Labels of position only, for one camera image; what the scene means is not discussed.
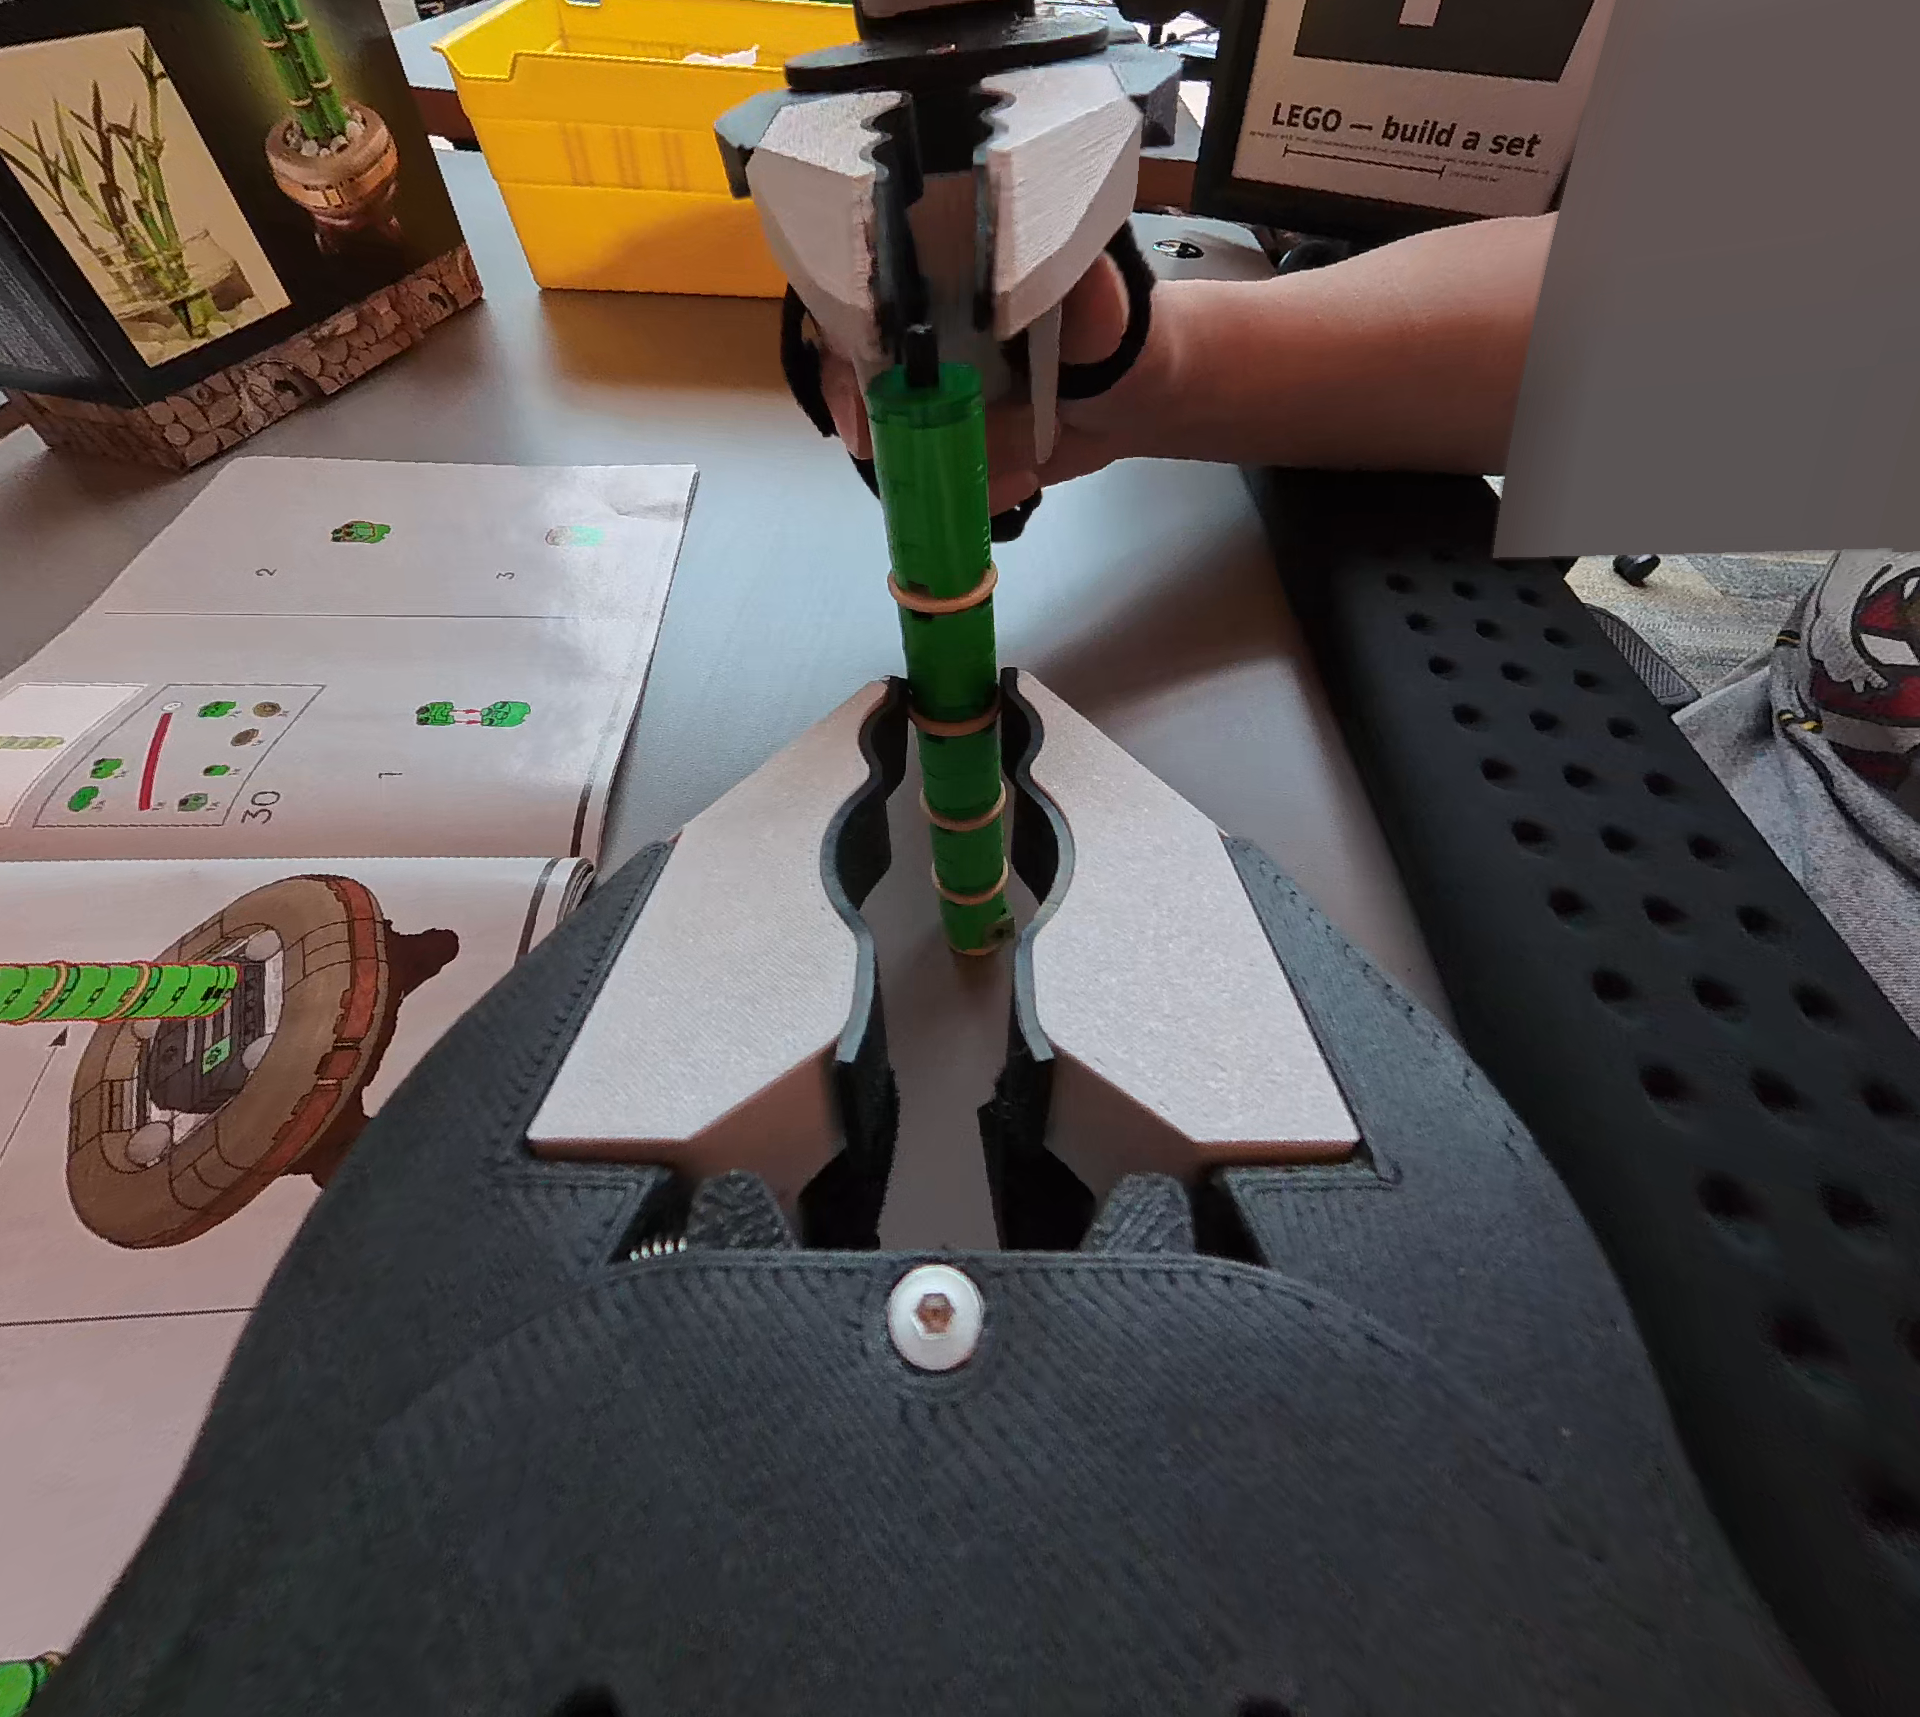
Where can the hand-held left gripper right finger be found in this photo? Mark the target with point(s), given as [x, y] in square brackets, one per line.
[1184, 996]

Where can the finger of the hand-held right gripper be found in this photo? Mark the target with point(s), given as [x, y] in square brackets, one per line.
[1062, 189]
[820, 205]

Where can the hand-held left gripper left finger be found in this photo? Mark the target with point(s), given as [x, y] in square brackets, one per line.
[720, 996]

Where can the green toy brick bamboo stalk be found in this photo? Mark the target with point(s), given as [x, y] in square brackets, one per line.
[935, 638]

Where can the person's right forearm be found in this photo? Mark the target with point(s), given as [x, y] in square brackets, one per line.
[1407, 356]

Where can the grey desk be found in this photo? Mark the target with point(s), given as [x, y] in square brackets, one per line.
[720, 392]

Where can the person's right hand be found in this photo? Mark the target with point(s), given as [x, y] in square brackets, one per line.
[1184, 380]

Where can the yellow plastic bin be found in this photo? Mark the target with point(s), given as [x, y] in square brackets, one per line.
[627, 174]

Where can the building instruction booklet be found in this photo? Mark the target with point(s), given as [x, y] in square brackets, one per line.
[371, 638]

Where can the person's grey printed shirt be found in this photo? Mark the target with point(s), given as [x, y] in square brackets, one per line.
[1815, 818]

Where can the black bamboo set box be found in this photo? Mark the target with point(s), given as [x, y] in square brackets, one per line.
[166, 100]

